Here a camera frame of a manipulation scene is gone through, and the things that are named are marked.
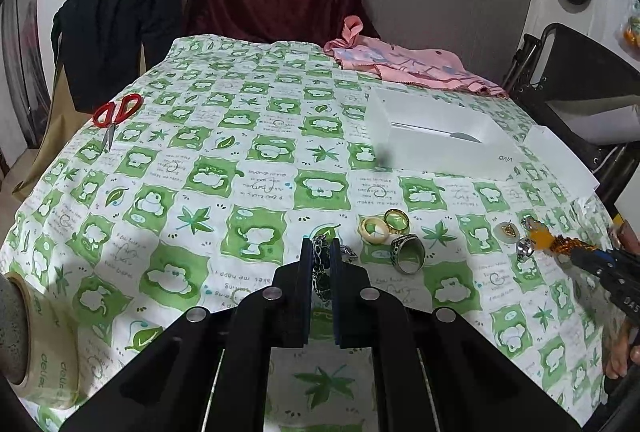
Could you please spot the green checked tablecloth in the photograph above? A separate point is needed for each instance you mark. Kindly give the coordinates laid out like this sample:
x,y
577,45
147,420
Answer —
x,y
200,162

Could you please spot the white cushion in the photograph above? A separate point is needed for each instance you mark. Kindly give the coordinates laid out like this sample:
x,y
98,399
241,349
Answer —
x,y
600,117

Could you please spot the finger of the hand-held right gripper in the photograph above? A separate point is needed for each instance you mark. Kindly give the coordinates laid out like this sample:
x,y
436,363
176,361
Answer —
x,y
602,273
592,254

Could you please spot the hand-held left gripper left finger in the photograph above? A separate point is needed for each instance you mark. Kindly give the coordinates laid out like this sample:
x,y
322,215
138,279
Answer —
x,y
306,292

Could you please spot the pink floral cloth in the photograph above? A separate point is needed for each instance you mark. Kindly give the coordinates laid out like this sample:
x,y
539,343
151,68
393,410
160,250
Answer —
x,y
400,62

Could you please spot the clear tape roll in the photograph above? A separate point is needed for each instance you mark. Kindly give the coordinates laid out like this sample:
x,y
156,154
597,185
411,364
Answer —
x,y
50,362

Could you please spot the white box lid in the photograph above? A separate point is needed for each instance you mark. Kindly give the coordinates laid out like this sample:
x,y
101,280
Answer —
x,y
560,162

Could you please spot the black folding cart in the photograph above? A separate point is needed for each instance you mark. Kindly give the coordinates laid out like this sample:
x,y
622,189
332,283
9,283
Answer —
x,y
575,62

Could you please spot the person's right hand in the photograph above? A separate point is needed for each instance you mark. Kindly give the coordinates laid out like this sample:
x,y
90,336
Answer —
x,y
620,362

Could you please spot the white cardboard box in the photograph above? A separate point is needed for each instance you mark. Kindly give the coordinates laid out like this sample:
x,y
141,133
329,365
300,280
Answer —
x,y
450,157

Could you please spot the white jade pendant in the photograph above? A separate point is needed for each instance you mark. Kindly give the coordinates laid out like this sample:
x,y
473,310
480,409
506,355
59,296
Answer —
x,y
505,233

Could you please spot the black jacket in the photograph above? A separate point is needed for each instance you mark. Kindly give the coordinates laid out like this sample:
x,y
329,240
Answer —
x,y
115,27

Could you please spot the red scissors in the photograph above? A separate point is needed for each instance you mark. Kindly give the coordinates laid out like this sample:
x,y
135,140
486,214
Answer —
x,y
109,137

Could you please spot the orange hanging ornament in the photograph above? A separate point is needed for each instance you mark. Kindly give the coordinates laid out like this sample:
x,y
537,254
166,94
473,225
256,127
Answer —
x,y
632,29

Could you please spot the tan cloth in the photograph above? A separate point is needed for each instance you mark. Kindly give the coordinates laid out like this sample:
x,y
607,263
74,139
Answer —
x,y
55,122

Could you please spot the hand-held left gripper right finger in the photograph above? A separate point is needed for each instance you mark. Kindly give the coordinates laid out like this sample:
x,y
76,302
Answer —
x,y
336,292

